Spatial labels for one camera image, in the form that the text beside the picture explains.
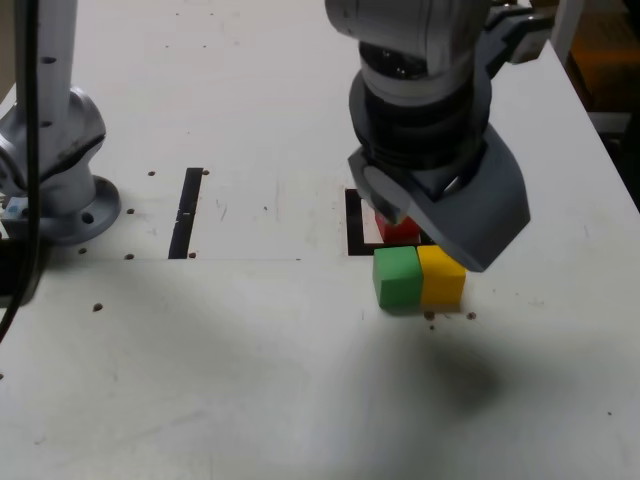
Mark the white board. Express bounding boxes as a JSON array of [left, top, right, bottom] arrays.
[[589, 110, 632, 134]]

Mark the green cube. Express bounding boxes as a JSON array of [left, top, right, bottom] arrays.
[[372, 245, 425, 314]]

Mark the black tape square outline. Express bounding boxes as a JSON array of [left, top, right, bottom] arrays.
[[344, 187, 437, 257]]

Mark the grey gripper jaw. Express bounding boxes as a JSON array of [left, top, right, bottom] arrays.
[[384, 123, 532, 275], [347, 148, 413, 226]]

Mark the red cube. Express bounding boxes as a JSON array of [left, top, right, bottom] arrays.
[[374, 212, 420, 242]]

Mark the grey gripper camera with bracket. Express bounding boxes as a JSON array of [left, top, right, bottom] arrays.
[[472, 0, 556, 101]]

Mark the black tape strip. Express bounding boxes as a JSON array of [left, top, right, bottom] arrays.
[[167, 167, 205, 260]]

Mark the black cable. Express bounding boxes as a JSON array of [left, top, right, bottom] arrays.
[[0, 0, 42, 346]]

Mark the white frame post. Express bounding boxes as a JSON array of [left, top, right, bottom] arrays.
[[549, 0, 590, 66]]

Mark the yellow cube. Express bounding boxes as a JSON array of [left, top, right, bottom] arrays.
[[417, 243, 468, 307]]

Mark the yellow box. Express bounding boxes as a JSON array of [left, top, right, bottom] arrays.
[[569, 37, 640, 110]]

